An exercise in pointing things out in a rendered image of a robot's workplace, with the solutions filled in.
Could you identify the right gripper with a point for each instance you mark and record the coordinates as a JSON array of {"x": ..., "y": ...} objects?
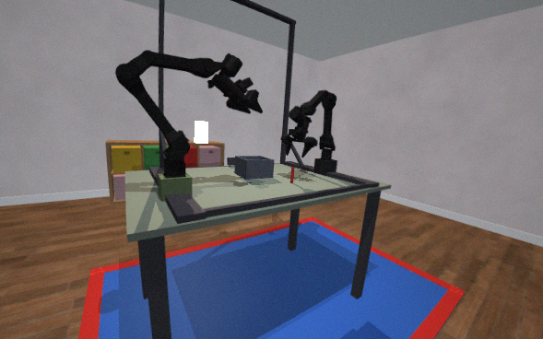
[{"x": 238, "y": 96}]

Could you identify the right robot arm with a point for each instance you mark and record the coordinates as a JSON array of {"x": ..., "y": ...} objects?
[{"x": 174, "y": 165}]

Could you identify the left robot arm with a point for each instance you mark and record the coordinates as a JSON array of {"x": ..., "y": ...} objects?
[{"x": 308, "y": 108}]

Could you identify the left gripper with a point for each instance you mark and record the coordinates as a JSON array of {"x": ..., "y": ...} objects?
[{"x": 311, "y": 141}]

